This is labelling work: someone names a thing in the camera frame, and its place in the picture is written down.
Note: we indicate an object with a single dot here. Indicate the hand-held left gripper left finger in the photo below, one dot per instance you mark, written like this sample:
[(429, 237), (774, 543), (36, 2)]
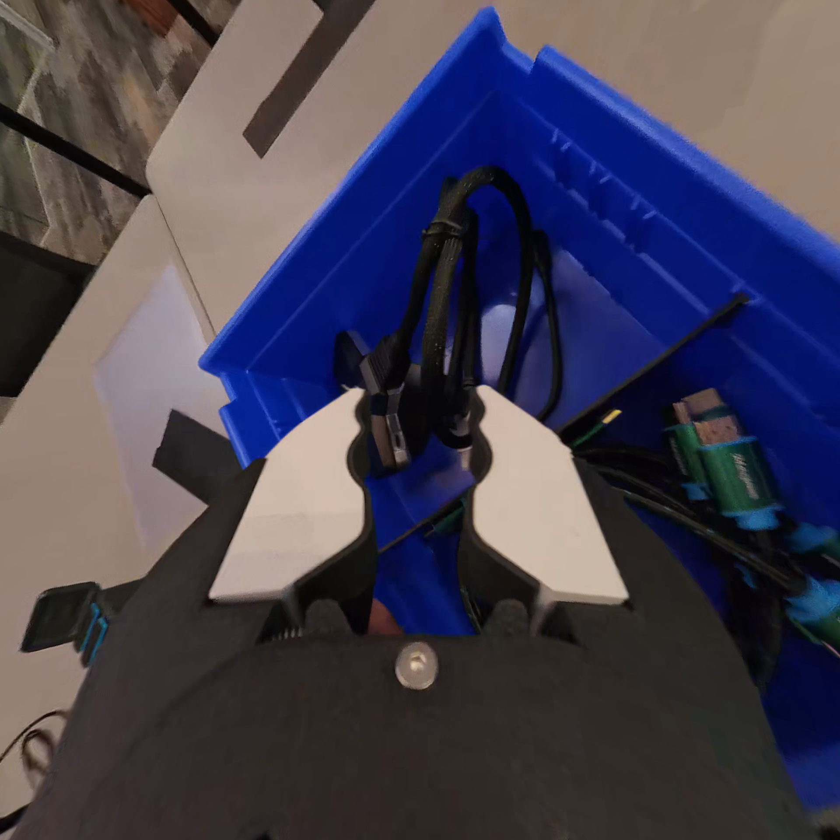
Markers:
[(295, 499)]

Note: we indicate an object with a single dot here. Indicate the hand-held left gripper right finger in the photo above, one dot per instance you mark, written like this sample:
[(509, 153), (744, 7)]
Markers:
[(544, 518)]

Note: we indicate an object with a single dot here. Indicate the blue plastic bin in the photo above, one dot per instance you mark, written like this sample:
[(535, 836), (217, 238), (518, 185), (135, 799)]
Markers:
[(630, 216)]

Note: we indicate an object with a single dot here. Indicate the black tape strip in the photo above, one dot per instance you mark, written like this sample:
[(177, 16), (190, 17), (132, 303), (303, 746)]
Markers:
[(197, 459), (289, 85)]

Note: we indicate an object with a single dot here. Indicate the black bin divider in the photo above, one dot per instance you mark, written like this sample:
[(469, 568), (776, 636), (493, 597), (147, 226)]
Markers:
[(656, 361)]

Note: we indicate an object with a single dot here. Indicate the dark cabinet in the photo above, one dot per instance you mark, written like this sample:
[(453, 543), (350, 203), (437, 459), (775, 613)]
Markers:
[(36, 315)]

